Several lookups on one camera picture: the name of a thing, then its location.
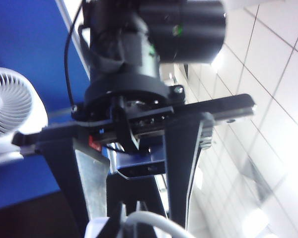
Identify blue office partition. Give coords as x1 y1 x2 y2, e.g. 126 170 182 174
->
0 0 91 219

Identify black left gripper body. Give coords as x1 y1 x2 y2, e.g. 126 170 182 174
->
11 22 258 156

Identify white charging base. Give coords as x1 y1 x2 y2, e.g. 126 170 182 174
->
84 173 171 238

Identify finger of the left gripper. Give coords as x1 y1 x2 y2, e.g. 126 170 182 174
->
39 138 110 238
164 112 215 231

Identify white desk fan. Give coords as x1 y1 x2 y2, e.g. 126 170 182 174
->
0 66 49 165

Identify white Type-C charging cable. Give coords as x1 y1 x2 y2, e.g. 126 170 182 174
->
123 210 197 238

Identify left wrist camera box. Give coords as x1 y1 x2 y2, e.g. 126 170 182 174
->
110 137 168 180

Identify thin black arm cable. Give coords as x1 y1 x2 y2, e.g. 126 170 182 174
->
64 0 86 108

